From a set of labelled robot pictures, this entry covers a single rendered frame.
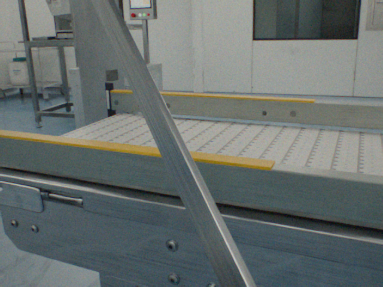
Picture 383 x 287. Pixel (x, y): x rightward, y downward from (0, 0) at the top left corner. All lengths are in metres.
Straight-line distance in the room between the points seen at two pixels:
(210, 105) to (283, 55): 5.01
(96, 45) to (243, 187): 0.46
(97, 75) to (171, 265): 0.42
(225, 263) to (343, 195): 0.12
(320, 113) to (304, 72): 5.03
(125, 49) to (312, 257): 0.21
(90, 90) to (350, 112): 0.44
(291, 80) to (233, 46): 0.96
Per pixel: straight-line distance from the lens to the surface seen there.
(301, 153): 0.45
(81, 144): 0.38
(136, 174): 0.35
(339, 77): 5.58
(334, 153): 0.46
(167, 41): 6.01
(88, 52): 0.72
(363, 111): 0.55
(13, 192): 0.47
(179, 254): 0.37
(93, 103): 0.73
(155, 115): 0.25
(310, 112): 0.56
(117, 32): 0.30
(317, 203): 0.30
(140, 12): 3.46
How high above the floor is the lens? 1.08
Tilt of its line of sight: 17 degrees down
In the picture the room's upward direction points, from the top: 2 degrees counter-clockwise
